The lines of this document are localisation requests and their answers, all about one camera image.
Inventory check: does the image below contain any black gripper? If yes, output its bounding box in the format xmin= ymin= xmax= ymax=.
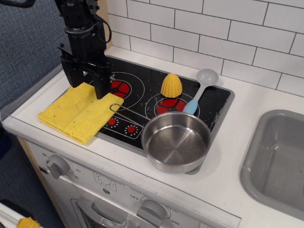
xmin=59 ymin=28 xmax=112 ymax=100

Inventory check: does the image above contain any stainless steel pot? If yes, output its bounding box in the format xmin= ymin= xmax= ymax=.
xmin=117 ymin=112 xmax=212 ymax=173

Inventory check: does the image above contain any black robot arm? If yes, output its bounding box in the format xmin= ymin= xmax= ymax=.
xmin=56 ymin=0 xmax=112 ymax=99

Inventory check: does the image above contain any black toy stove top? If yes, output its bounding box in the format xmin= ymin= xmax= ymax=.
xmin=96 ymin=57 xmax=235 ymax=156

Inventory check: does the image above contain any yellow folded cloth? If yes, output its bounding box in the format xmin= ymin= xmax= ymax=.
xmin=38 ymin=83 xmax=124 ymax=144

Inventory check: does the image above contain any yellow toy corn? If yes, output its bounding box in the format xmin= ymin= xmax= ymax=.
xmin=161 ymin=73 xmax=182 ymax=98

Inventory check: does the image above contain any grey left oven knob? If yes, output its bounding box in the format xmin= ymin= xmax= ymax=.
xmin=47 ymin=155 xmax=70 ymax=180

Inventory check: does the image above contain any grey oven knob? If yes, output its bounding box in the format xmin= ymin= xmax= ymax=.
xmin=136 ymin=199 xmax=168 ymax=228
xmin=47 ymin=155 xmax=70 ymax=180

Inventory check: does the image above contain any white toy oven front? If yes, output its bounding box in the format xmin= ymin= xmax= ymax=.
xmin=28 ymin=143 xmax=222 ymax=228

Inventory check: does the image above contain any grey right oven knob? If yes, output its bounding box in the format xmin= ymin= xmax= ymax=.
xmin=136 ymin=199 xmax=168 ymax=228

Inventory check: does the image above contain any yellow object bottom left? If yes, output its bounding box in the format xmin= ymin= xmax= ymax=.
xmin=16 ymin=217 xmax=41 ymax=228

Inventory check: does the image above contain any grey sink basin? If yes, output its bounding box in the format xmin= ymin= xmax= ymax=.
xmin=240 ymin=110 xmax=304 ymax=220

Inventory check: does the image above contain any grey spoon blue handle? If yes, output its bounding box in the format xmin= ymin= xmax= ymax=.
xmin=183 ymin=69 xmax=219 ymax=114

